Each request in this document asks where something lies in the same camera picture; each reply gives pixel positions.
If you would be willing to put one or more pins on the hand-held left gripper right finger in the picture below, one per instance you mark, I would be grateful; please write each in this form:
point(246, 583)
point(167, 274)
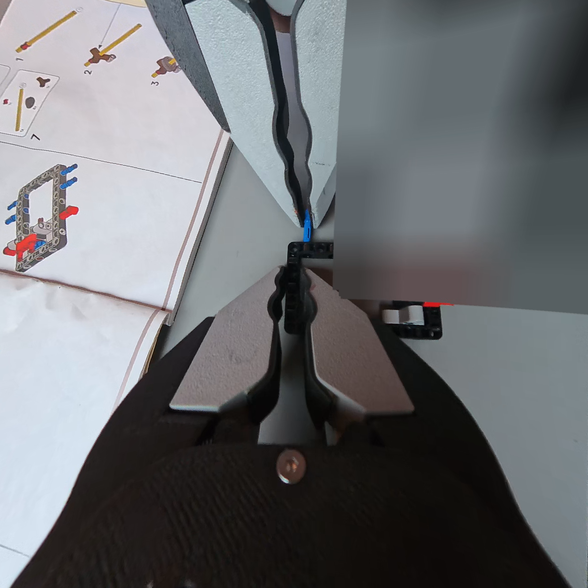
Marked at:
point(358, 363)

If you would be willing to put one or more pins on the lego instruction booklet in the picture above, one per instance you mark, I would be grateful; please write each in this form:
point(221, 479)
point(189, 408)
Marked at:
point(115, 115)

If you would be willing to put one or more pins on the black lego frame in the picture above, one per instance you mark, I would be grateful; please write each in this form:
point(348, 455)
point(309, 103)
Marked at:
point(294, 250)

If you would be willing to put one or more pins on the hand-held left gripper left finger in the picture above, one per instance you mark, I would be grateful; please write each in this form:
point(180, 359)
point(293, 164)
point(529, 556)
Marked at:
point(220, 358)

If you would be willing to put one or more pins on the blue lego pin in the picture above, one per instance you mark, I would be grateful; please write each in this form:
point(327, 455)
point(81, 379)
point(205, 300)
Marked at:
point(307, 227)

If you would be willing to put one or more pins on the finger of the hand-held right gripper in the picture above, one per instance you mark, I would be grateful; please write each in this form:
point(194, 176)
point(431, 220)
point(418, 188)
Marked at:
point(239, 78)
point(321, 69)

